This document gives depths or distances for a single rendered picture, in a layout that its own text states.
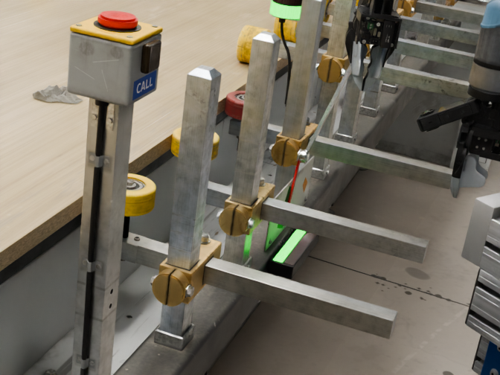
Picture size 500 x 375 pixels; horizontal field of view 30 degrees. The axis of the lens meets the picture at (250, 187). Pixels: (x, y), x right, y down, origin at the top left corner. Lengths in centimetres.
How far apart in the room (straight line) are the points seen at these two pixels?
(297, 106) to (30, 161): 53
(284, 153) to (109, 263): 74
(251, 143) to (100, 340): 52
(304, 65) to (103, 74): 80
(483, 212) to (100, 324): 53
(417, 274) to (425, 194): 73
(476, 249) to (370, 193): 254
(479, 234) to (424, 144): 298
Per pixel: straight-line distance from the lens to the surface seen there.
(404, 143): 428
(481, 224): 128
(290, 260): 165
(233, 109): 178
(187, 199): 126
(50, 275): 143
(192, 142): 123
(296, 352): 270
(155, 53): 95
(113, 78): 93
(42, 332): 146
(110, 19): 94
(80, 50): 94
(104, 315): 107
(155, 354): 136
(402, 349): 282
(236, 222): 151
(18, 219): 126
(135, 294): 165
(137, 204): 134
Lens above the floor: 146
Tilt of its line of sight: 23 degrees down
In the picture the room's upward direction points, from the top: 8 degrees clockwise
